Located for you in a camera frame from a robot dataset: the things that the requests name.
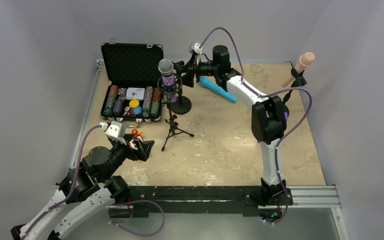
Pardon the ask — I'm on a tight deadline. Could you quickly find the purple glitter microphone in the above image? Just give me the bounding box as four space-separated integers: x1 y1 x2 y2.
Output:
157 58 179 103

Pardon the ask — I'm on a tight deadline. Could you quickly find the black tripod mic stand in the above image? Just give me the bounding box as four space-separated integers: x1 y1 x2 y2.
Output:
157 77 195 152

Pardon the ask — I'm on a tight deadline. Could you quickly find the black round-base mic stand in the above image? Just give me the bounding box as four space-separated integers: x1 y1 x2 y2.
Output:
282 67 307 115
166 71 192 115

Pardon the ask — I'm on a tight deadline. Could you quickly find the pink toy microphone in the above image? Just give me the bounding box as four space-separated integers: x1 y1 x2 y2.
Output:
281 52 316 88

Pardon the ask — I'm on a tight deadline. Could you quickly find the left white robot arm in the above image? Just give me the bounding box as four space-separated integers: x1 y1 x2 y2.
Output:
10 134 155 240

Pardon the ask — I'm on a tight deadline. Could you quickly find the blue toy microphone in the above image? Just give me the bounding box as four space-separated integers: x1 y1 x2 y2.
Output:
198 76 238 103

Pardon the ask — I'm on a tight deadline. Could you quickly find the red yellow toy block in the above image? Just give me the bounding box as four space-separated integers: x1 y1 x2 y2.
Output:
129 128 144 150

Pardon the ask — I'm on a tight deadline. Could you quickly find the blue small blind chip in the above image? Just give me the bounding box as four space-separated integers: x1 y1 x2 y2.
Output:
131 106 143 116

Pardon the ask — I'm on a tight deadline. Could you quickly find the triangular all-in marker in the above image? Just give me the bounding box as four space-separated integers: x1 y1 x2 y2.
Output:
123 106 136 117

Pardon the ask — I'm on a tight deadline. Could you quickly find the yellow round chip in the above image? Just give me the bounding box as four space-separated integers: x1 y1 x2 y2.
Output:
129 99 140 109

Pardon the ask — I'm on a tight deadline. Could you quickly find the white playing card deck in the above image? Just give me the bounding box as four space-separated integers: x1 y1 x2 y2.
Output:
125 87 146 101

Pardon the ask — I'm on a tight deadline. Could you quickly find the black poker chip case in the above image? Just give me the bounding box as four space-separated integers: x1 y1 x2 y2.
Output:
99 42 164 123

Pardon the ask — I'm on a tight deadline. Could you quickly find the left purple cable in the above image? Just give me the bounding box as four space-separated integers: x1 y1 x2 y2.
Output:
19 124 166 240

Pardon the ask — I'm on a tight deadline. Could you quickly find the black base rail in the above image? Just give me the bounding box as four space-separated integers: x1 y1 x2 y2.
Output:
47 184 342 220

